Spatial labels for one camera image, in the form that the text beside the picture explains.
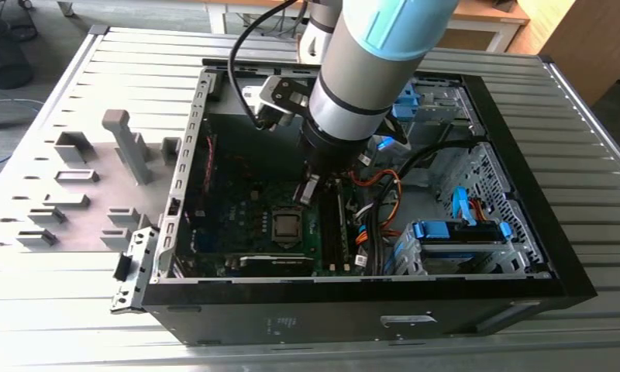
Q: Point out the wooden desk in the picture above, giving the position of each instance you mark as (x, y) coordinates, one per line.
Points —
(491, 13)

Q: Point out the grey parts rack plate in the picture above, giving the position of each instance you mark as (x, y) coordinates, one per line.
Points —
(108, 193)

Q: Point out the grey CPU holder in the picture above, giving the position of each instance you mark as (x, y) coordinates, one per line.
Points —
(64, 201)

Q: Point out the silver disk bay cage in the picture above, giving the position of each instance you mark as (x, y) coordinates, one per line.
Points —
(444, 116)

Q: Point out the green motherboard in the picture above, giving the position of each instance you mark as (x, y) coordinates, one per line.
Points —
(227, 224)

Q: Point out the low grey clip holder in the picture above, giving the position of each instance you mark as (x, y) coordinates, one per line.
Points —
(33, 239)
(44, 217)
(114, 239)
(121, 217)

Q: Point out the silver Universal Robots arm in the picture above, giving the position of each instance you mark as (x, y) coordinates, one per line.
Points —
(361, 77)

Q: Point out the silver CPU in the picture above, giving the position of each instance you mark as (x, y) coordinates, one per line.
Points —
(287, 225)

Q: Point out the tall grey rack post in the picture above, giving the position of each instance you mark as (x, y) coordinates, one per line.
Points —
(131, 155)

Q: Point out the blue plastic drive bracket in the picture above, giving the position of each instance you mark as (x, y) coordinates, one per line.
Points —
(405, 110)

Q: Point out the grey table leg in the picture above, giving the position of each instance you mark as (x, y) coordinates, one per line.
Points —
(66, 7)

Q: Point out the perforated silver disk bay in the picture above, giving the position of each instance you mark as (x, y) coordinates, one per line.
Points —
(488, 180)

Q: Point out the narrow grey slotted holder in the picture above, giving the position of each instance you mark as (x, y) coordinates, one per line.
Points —
(171, 155)

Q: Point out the RAM slot with white clips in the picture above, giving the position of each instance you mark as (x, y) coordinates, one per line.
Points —
(343, 232)
(329, 232)

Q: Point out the white desk frame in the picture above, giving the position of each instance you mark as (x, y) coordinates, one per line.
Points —
(216, 19)

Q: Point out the grey power supply unit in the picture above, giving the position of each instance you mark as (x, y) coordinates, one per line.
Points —
(248, 135)

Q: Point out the black PC case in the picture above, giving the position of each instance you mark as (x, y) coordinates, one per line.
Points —
(336, 321)

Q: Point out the black graphics card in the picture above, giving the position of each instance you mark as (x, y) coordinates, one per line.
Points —
(279, 264)

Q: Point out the hard disk in blue carrier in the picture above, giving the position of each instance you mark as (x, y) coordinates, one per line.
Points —
(431, 230)

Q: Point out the wooden cabinet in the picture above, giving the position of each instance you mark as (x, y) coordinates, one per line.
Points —
(588, 46)

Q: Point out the black plastic latch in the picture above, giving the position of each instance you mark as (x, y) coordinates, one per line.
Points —
(121, 267)

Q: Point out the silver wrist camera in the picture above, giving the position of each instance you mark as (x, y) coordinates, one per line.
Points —
(395, 146)
(268, 98)

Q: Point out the grey box holder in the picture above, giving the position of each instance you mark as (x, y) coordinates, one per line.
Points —
(74, 153)

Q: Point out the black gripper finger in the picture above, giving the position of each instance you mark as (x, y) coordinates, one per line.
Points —
(308, 190)

